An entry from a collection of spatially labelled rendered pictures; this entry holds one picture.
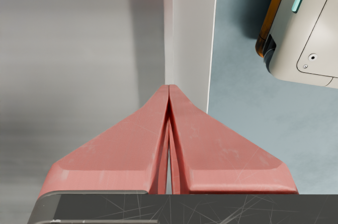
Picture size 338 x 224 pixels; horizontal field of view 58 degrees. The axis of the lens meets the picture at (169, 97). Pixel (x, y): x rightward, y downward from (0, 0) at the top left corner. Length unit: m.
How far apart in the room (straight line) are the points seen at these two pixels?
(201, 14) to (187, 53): 0.03
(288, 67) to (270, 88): 0.39
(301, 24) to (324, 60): 0.14
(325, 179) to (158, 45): 1.70
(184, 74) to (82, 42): 0.07
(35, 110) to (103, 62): 0.07
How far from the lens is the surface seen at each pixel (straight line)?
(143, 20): 0.18
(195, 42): 0.19
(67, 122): 0.24
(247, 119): 1.42
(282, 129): 1.50
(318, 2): 0.89
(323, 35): 0.94
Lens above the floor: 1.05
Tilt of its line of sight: 53 degrees down
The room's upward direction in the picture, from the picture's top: 177 degrees counter-clockwise
